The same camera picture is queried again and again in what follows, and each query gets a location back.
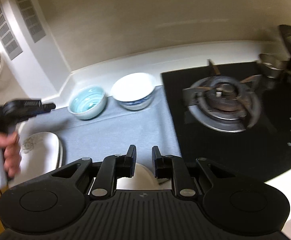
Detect cream bowls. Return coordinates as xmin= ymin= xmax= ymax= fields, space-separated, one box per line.
xmin=116 ymin=163 xmax=160 ymax=190

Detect white oval flower plate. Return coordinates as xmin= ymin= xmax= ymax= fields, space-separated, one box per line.
xmin=8 ymin=132 xmax=63 ymax=187

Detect turquoise glazed ceramic bowl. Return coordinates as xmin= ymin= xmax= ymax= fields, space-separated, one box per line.
xmin=67 ymin=85 xmax=107 ymax=120

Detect white bowl blue pattern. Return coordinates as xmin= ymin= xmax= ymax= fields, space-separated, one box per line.
xmin=111 ymin=73 xmax=156 ymax=111

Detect person's left hand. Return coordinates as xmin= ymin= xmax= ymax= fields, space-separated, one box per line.
xmin=0 ymin=132 xmax=21 ymax=178

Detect grey countertop mat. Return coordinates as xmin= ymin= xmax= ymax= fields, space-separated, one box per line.
xmin=21 ymin=86 xmax=181 ymax=169

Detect gas burner with grate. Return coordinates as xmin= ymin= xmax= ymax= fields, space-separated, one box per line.
xmin=182 ymin=60 xmax=261 ymax=133

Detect black gas stove top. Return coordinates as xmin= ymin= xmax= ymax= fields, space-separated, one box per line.
xmin=161 ymin=62 xmax=291 ymax=181

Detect metal pot on stove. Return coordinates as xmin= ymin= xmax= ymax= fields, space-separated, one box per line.
xmin=257 ymin=53 xmax=287 ymax=79

